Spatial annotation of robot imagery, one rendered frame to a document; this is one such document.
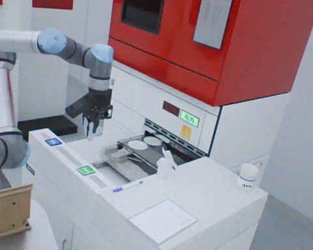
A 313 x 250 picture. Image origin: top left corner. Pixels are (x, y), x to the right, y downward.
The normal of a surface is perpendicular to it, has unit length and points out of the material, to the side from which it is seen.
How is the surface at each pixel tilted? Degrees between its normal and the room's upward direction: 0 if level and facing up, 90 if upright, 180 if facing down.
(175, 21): 90
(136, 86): 90
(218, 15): 90
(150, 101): 90
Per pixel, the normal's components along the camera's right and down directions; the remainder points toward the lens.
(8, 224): 0.61, 0.41
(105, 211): -0.72, 0.16
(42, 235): 0.17, -0.90
